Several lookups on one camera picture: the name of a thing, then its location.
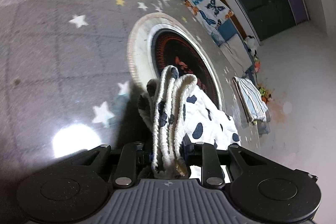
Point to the grey pillow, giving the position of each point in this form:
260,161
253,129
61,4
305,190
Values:
235,52

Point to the grey star-patterned table cover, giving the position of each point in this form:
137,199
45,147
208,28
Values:
66,84

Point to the round black induction cooktop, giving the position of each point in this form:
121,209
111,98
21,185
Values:
171,48

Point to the blue white striped folded blanket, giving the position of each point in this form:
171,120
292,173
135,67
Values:
254,107

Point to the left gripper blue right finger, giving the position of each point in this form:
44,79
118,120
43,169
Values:
186,148

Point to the white plush toy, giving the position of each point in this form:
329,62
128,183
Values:
252,44

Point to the brown yellow plush toys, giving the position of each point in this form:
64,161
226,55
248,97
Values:
266,94

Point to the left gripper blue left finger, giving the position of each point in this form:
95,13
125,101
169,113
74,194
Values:
144,160

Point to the white navy polka-dot garment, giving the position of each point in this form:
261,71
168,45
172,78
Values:
174,107

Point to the blue sofa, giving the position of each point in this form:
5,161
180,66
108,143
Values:
225,32

